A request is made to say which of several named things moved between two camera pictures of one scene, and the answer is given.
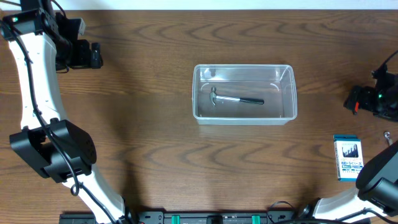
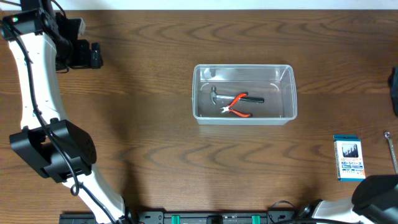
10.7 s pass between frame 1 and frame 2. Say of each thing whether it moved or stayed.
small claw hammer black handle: stayed
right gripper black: moved
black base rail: stayed
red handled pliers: moved
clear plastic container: stayed
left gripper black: stayed
